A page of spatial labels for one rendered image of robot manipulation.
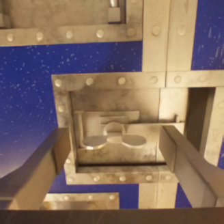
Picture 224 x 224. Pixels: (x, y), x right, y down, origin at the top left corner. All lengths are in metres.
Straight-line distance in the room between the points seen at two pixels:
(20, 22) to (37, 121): 0.10
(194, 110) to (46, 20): 0.18
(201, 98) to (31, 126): 0.18
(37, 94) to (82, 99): 0.05
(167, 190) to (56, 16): 0.22
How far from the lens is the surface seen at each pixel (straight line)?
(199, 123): 0.20
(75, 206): 0.25
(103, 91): 0.17
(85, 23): 0.18
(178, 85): 0.17
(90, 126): 0.18
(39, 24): 0.19
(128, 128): 0.18
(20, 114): 0.19
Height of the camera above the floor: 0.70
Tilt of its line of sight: 17 degrees up
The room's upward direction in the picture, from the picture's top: 178 degrees clockwise
